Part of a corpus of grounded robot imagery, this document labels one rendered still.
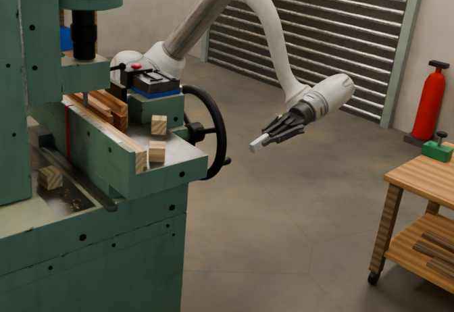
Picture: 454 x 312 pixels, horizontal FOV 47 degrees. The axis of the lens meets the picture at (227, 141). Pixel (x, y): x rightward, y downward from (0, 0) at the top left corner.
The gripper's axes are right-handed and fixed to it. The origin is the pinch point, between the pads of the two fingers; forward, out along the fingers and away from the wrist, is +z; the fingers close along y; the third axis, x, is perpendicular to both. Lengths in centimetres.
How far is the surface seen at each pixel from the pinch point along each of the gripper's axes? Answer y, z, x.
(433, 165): 13, -77, 55
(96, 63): -8, 37, -43
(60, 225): 11, 64, -23
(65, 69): -8, 45, -45
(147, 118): -5.5, 30.3, -24.6
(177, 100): -5.5, 20.6, -24.9
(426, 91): -67, -202, 114
